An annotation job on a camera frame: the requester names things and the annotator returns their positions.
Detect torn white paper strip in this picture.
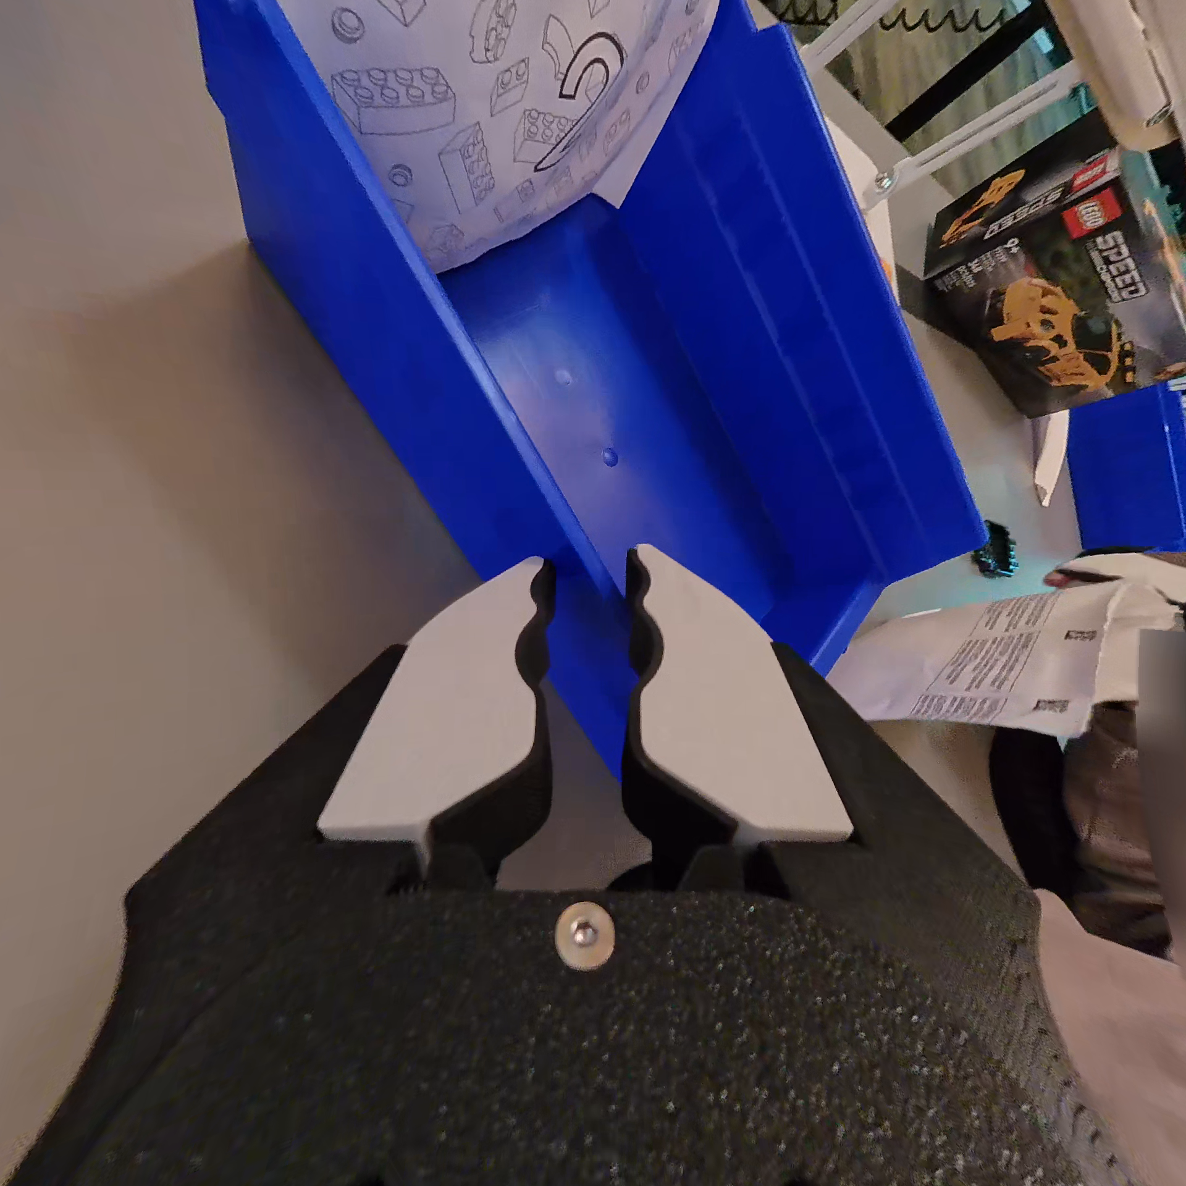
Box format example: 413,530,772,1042
1030,412,1071,508

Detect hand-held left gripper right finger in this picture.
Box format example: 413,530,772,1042
621,545,854,883

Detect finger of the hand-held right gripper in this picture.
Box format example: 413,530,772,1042
1060,552,1186,602

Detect white brick-print paper bag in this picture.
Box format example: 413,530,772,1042
834,556,1186,739
278,0,718,273

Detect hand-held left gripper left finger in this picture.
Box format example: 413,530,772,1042
317,556,557,878

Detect short blue storage bin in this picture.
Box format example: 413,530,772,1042
192,0,988,783

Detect person's beige sweatshirt torso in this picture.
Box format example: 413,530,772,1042
1036,704,1186,1186

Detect toy car set box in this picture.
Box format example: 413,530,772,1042
923,148,1186,420

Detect white book stand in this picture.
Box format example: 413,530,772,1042
814,0,1186,297

